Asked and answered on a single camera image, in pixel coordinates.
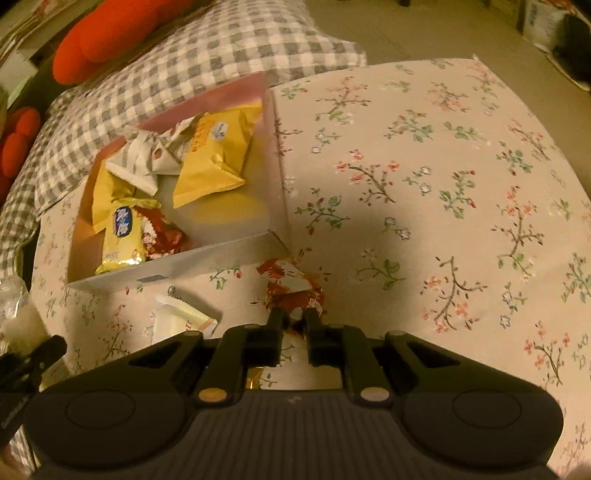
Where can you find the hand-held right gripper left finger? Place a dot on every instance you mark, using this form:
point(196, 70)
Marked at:
point(276, 323)

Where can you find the clear plastic packet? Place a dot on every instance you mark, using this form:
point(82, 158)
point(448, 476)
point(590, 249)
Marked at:
point(21, 323)

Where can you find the gold bar snack packet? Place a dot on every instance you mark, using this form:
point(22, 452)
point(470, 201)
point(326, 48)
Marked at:
point(256, 378)

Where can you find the white red bag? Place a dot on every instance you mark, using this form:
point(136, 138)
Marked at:
point(545, 18)

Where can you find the red white snack packet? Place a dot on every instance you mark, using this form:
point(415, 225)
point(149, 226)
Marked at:
point(159, 235)

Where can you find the pink cardboard box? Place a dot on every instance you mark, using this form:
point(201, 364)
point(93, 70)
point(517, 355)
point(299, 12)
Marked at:
point(221, 244)

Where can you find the white red-striped snack packet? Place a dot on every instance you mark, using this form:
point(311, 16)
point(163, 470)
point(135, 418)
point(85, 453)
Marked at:
point(178, 321)

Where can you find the small red cushion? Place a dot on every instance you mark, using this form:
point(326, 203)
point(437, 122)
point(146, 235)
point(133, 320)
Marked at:
point(18, 143)

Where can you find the floral tablecloth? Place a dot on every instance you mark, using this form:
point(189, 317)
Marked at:
point(415, 230)

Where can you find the yellow red-print snack packet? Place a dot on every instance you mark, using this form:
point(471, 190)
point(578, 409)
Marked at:
point(217, 157)

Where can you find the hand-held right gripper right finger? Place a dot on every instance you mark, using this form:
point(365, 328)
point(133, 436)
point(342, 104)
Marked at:
point(315, 327)

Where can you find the red brown figure snack packet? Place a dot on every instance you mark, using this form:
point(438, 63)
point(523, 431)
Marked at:
point(286, 281)

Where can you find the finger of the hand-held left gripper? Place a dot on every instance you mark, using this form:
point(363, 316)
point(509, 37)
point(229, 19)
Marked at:
point(46, 357)

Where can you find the black bag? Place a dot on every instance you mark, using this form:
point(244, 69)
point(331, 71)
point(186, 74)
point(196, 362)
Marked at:
point(577, 46)

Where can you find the grey checked blanket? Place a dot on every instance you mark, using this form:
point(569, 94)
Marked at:
point(14, 230)

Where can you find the white shelf unit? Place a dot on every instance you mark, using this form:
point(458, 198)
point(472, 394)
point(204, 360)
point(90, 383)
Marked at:
point(18, 41)

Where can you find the yellow blue-label snack packet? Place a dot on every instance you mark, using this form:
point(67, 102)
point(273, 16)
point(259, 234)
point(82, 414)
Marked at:
point(122, 235)

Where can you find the plain yellow snack packet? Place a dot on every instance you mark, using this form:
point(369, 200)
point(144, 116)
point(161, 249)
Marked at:
point(108, 203)

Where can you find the grey checked pillow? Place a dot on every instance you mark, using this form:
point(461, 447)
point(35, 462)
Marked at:
point(207, 46)

